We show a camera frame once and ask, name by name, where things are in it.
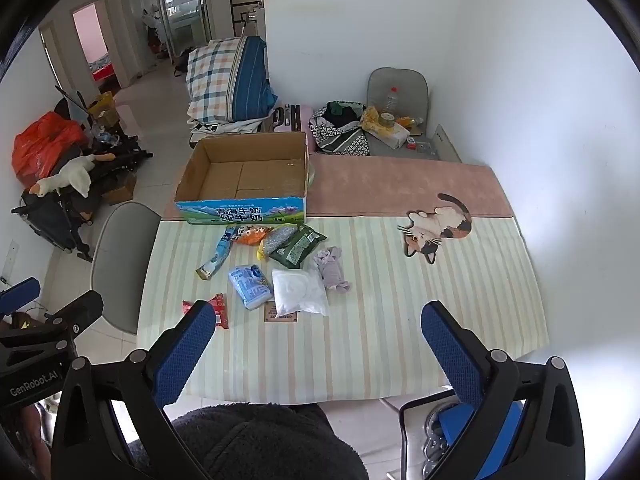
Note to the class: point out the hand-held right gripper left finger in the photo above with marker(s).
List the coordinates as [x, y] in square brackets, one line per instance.
[185, 355]

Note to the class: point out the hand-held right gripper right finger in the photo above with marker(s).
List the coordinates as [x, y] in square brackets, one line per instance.
[450, 360]

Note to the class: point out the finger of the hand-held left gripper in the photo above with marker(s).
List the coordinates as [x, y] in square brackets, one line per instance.
[75, 312]
[20, 292]

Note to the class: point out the red snack packet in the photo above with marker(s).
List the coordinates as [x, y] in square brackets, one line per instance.
[220, 310]

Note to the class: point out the light blue tissue packet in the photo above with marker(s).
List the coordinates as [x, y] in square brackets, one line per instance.
[250, 285]

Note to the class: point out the long blue snack packet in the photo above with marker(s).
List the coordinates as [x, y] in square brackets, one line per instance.
[217, 255]

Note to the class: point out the white plastic bag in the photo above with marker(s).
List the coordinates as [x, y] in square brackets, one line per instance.
[300, 292]

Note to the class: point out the orange snack packet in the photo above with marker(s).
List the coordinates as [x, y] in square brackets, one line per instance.
[250, 235]

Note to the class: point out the yellow and grey snack packet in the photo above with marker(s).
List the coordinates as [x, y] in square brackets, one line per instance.
[276, 241]

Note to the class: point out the dark green snack packet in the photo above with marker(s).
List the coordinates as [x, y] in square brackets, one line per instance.
[297, 250]

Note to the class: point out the grey round-back chair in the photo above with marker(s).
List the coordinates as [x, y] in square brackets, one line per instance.
[127, 260]

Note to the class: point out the person's black fleece clothing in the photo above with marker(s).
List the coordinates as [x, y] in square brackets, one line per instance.
[260, 445]

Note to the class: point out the white goose plush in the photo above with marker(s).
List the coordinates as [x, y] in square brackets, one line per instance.
[72, 175]

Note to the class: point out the small brown cardboard box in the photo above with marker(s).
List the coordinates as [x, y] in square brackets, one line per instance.
[122, 190]

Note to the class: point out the orange plastic bag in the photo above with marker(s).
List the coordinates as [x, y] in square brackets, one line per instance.
[40, 145]

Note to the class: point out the yellow-brown cardboard box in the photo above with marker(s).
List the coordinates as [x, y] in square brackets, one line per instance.
[102, 107]

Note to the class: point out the white board panel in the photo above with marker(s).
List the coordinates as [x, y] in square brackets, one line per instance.
[445, 142]

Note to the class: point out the white tissue box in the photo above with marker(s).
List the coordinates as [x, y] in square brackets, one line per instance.
[392, 136]

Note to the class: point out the white folded cloth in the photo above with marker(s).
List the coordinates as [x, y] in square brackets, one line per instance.
[225, 126]

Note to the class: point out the tape roll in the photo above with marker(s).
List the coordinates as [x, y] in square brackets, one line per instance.
[387, 120]

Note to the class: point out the black and white patterned bag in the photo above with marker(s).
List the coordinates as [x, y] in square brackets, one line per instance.
[340, 135]

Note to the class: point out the yellow plastic bag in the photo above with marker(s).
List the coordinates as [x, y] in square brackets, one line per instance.
[372, 119]

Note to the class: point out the pink suitcase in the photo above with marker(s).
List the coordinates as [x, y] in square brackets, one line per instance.
[292, 120]

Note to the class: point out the clear plastic bottle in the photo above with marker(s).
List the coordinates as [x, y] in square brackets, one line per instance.
[392, 100]

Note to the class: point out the grey padded chair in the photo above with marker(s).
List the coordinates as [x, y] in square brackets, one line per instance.
[415, 85]

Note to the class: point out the plaid and blue folded quilt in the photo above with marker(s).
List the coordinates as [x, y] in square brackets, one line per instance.
[225, 75]

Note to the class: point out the white wall socket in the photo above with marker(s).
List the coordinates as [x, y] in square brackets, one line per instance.
[12, 260]

